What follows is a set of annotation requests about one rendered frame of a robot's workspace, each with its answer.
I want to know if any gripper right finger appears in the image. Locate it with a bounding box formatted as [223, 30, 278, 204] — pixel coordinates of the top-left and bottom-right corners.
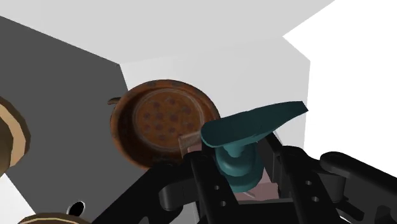
[260, 131, 397, 224]

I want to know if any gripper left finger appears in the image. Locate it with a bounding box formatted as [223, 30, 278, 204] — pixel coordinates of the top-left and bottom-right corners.
[91, 143, 246, 224]

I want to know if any pink soap dispenser teal pump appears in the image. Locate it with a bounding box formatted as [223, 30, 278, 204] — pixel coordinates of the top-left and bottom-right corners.
[178, 101, 309, 200]

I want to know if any brown round plate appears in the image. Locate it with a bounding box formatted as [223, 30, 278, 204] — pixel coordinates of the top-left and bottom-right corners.
[107, 79, 221, 171]

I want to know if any small black round object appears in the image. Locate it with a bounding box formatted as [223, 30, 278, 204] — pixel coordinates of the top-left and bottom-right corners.
[67, 201, 86, 217]

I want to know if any tan round wooden object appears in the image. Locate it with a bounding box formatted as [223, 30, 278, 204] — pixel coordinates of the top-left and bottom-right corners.
[17, 212, 92, 224]
[0, 95, 31, 178]

